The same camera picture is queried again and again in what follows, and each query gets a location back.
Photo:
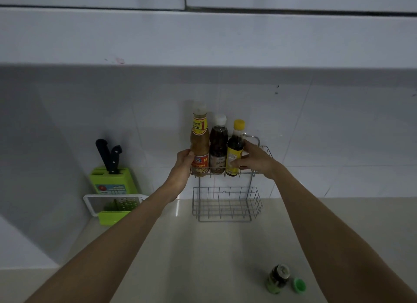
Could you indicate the person's right hand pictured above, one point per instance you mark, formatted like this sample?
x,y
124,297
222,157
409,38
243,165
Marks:
x,y
260,162

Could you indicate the person's left hand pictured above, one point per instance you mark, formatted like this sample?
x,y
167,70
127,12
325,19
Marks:
x,y
179,179

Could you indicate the yellow label soy sauce bottle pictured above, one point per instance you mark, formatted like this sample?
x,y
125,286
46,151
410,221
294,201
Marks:
x,y
235,146

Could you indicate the tall light brown sauce bottle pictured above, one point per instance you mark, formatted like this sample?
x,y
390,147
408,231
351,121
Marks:
x,y
199,143

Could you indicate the dark sauce bottle white cap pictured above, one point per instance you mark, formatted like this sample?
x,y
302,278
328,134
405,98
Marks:
x,y
218,143

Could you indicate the small green jar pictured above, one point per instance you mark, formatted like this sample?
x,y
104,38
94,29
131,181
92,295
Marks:
x,y
277,280

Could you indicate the green cap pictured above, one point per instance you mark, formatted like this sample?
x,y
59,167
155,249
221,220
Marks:
x,y
299,285

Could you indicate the person's left forearm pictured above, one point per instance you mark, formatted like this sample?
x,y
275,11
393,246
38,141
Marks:
x,y
104,257

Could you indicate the person's right forearm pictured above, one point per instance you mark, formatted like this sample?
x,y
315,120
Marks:
x,y
342,241

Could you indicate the green knife block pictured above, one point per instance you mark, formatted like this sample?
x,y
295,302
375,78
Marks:
x,y
114,182

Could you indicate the green grater holder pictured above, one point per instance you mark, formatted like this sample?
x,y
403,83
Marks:
x,y
112,218

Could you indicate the white framed grater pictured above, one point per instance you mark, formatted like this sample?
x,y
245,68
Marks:
x,y
88,203

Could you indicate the white upper cabinet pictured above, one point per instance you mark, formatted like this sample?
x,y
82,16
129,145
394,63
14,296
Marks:
x,y
208,35

